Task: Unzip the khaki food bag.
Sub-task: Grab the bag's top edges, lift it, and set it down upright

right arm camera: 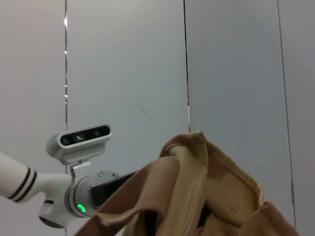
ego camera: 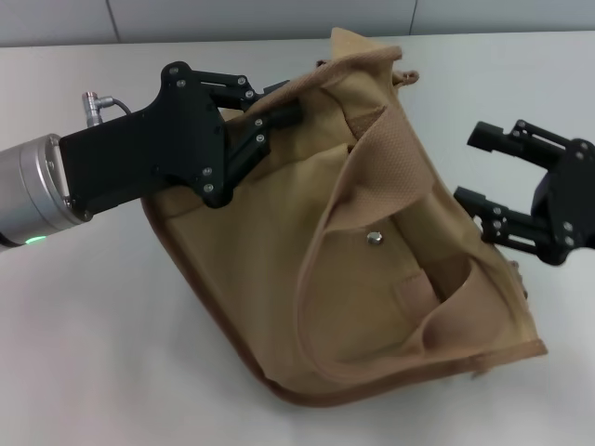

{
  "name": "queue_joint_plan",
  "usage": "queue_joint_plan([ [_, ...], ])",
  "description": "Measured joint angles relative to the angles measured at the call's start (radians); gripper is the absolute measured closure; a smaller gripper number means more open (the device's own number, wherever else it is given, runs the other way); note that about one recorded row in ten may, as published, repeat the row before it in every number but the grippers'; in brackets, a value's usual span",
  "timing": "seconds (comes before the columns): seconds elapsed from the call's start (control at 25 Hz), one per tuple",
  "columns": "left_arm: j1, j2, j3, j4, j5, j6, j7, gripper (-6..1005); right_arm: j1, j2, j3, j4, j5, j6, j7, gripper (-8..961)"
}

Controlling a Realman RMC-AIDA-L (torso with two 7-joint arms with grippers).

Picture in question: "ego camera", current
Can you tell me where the khaki canvas food bag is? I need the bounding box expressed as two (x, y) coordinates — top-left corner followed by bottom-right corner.
(140, 26), (549, 411)

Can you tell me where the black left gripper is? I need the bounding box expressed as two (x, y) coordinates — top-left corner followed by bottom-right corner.
(58, 60), (304, 220)

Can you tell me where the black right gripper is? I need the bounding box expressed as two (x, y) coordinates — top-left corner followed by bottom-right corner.
(453, 119), (595, 268)

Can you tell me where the silver cable connector plug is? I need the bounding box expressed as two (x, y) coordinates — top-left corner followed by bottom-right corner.
(81, 91), (134, 127)

